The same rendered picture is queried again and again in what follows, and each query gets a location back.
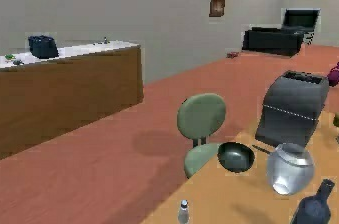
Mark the green round chair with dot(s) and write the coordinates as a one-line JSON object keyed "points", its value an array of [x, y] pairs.
{"points": [[201, 116]]}

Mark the dark grey bowl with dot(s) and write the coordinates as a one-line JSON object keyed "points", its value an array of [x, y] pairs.
{"points": [[236, 157]]}

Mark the small grey shaker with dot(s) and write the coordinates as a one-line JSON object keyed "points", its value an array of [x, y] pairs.
{"points": [[105, 40]]}

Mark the clear salt shaker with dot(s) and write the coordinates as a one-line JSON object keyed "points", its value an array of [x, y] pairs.
{"points": [[183, 212]]}

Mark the brown kitchen counter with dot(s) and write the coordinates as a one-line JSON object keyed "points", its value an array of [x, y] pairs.
{"points": [[60, 96]]}

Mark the brown framed picture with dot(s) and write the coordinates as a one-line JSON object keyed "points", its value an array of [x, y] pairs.
{"points": [[216, 8]]}

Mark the orange wooden table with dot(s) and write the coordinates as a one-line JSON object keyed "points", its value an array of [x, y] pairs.
{"points": [[260, 186]]}

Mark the dark grey toaster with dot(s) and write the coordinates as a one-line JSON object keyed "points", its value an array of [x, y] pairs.
{"points": [[292, 108]]}

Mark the grey small item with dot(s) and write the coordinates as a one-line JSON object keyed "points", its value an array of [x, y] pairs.
{"points": [[18, 62]]}

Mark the black armchair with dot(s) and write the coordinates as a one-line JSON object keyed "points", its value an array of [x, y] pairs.
{"points": [[301, 20]]}

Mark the green small item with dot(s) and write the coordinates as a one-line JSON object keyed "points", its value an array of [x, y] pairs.
{"points": [[9, 57]]}

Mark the dark blue bottle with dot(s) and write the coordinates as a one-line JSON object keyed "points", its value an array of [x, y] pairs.
{"points": [[313, 208]]}

